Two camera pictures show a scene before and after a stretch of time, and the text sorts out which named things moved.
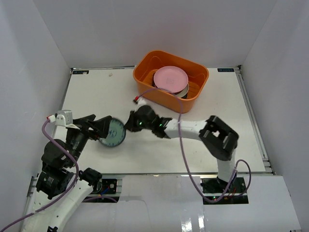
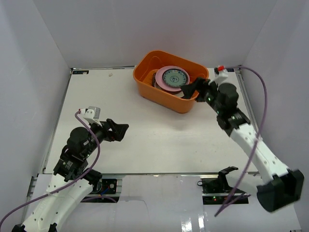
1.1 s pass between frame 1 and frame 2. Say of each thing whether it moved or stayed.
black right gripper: moved
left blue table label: stayed
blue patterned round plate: moved
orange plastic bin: stayed
